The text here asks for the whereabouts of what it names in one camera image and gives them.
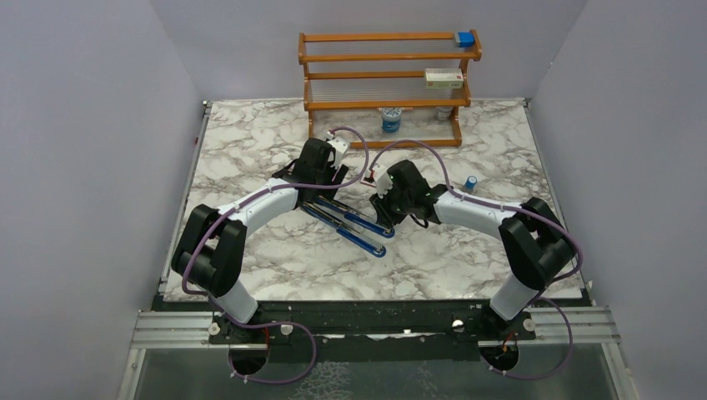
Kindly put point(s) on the blue stapler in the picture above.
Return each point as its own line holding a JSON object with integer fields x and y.
{"x": 349, "y": 223}

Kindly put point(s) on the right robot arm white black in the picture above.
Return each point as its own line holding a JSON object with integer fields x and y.
{"x": 533, "y": 239}

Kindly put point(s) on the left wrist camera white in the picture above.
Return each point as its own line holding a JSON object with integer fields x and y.
{"x": 340, "y": 148}

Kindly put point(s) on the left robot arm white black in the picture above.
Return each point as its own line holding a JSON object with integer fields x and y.
{"x": 210, "y": 250}

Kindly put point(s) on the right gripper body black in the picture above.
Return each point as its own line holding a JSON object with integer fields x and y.
{"x": 404, "y": 201}

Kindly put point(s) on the small blue capped cylinder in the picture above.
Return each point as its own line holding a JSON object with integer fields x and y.
{"x": 470, "y": 183}

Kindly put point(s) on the orange wooden shelf rack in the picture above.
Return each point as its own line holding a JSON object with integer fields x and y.
{"x": 349, "y": 77}

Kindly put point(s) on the blue white cup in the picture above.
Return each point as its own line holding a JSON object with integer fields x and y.
{"x": 391, "y": 119}

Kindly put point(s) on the white green carton box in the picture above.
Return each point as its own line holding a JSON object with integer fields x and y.
{"x": 443, "y": 78}

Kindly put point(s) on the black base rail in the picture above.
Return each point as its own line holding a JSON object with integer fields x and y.
{"x": 368, "y": 331}

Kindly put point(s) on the white small jar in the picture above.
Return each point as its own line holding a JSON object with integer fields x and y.
{"x": 443, "y": 113}

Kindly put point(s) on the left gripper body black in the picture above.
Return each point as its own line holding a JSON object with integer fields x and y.
{"x": 330, "y": 176}

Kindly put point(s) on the blue box on top shelf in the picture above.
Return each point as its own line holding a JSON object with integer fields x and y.
{"x": 464, "y": 39}

